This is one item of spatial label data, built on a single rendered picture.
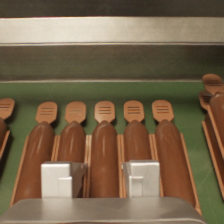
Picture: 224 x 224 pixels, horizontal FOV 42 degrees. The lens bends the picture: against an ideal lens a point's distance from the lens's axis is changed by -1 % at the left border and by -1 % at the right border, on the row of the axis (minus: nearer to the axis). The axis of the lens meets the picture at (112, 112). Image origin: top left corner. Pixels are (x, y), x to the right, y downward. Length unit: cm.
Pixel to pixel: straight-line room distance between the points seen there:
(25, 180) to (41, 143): 3
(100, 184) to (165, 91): 11
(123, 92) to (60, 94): 5
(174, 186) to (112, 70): 12
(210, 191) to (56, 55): 15
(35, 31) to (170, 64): 11
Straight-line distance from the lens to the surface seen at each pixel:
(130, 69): 25
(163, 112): 22
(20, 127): 23
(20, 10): 34
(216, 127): 19
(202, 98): 23
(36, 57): 25
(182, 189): 17
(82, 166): 16
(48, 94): 25
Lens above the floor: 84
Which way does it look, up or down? 44 degrees down
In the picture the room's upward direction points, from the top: 2 degrees clockwise
